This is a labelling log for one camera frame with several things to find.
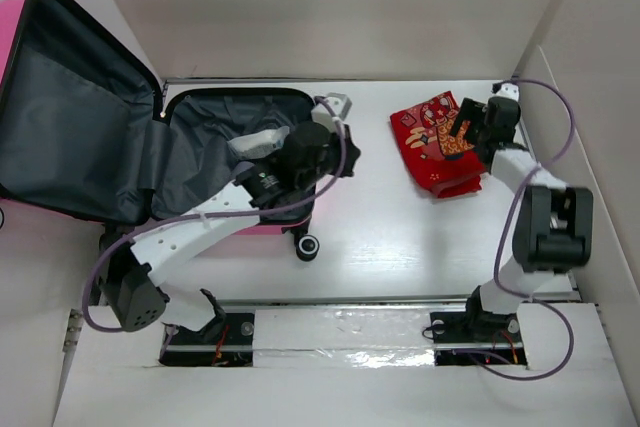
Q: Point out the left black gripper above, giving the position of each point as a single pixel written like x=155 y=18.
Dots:
x=352 y=156

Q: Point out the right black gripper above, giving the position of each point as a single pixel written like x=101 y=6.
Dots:
x=469 y=110

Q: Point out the red patterned cloth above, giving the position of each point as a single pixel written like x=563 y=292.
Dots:
x=444 y=165

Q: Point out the pink hard-shell suitcase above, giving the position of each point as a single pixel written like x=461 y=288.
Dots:
x=86 y=131

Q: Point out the pink tissue packet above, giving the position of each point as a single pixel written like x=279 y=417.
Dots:
x=260 y=144

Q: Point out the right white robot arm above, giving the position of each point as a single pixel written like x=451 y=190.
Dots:
x=549 y=225

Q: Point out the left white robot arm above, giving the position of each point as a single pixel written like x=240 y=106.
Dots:
x=124 y=290

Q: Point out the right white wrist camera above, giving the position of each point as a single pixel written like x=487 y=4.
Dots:
x=506 y=89

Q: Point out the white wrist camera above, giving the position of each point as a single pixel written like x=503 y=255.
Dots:
x=330 y=107
x=506 y=89

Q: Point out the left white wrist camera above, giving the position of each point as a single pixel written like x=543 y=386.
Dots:
x=330 y=107

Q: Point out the metal base rail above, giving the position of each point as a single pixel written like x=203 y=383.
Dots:
x=338 y=336

